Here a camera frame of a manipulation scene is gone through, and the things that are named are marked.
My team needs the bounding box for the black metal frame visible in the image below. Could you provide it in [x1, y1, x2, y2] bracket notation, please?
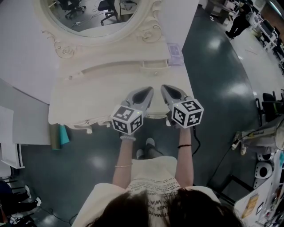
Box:
[218, 174, 254, 205]

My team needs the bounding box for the person's cream printed shirt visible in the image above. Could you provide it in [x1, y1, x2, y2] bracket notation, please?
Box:
[71, 156, 221, 227]

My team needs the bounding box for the person's right forearm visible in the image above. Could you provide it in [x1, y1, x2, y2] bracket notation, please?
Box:
[176, 127, 194, 188]

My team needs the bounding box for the teal rolled mat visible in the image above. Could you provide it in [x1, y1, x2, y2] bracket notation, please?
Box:
[58, 124, 72, 146]

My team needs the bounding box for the yellow book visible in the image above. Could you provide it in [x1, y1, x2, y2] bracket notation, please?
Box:
[241, 194, 259, 219]

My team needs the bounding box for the cream ornate dressing table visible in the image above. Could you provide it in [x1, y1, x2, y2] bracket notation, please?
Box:
[33, 0, 195, 134]

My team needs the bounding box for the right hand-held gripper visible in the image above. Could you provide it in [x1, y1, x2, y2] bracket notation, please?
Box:
[160, 84, 204, 129]

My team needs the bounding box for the person's left forearm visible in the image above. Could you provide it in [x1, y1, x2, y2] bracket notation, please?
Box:
[112, 139, 136, 189]

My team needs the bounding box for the black office chair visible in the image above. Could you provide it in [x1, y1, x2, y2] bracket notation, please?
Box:
[255, 90, 284, 125]

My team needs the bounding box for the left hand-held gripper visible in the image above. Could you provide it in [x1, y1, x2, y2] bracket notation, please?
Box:
[110, 86, 154, 135]

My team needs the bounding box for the small cream drawer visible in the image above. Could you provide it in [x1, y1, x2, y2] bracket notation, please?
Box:
[139, 59, 171, 75]
[58, 70, 82, 81]

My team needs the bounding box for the purple plastic packet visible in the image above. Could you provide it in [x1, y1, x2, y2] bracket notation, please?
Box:
[166, 42, 185, 66]

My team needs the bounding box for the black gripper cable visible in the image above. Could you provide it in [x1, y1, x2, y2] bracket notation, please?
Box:
[192, 126, 201, 156]

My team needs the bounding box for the brown wooden shelf desk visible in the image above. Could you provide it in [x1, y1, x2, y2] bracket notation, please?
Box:
[209, 0, 238, 25]

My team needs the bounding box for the white side table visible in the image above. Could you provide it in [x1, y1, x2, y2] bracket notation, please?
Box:
[234, 153, 284, 227]

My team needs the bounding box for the oval ornate mirror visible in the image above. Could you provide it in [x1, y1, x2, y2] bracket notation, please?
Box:
[45, 0, 142, 37]

